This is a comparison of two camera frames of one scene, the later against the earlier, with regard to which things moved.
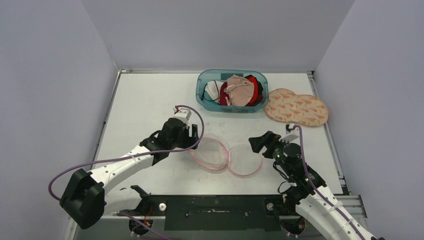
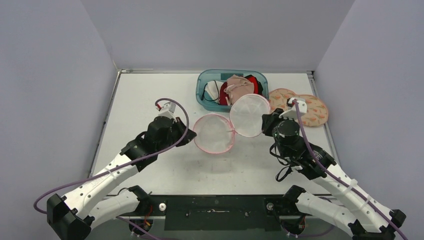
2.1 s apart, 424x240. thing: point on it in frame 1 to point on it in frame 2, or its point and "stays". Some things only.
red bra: [222, 100] stays
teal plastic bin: [208, 75] stays
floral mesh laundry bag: [284, 105] stays
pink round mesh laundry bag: [215, 153] to [249, 116]
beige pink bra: [240, 90] stays
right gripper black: [271, 146] to [269, 120]
